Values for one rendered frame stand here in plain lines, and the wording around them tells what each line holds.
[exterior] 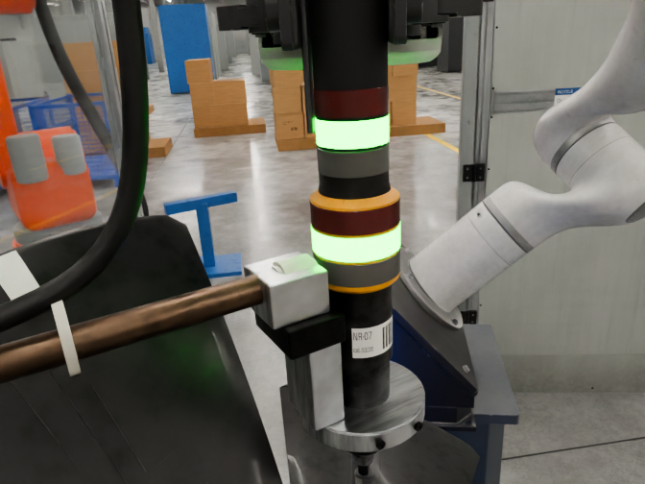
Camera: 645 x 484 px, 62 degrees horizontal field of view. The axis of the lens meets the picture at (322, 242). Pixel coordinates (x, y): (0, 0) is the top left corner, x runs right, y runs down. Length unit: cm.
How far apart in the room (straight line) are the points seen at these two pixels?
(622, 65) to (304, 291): 67
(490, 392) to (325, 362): 81
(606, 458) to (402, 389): 214
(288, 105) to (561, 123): 696
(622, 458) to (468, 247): 162
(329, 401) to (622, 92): 68
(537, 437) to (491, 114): 128
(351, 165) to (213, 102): 927
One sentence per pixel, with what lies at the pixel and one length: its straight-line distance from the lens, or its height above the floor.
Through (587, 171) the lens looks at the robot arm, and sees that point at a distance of 95.
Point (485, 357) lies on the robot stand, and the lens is 115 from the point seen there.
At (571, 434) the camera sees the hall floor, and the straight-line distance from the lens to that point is 250.
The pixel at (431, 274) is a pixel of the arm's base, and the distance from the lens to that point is 97.
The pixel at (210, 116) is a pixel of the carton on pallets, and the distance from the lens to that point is 952.
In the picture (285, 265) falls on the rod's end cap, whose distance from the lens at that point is 25.
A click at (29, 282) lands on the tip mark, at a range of 35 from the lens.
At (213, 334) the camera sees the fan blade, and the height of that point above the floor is 138.
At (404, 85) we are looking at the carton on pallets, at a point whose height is 72.
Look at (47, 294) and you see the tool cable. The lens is 22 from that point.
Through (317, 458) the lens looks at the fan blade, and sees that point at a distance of 54.
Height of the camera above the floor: 156
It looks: 21 degrees down
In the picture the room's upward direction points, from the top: 3 degrees counter-clockwise
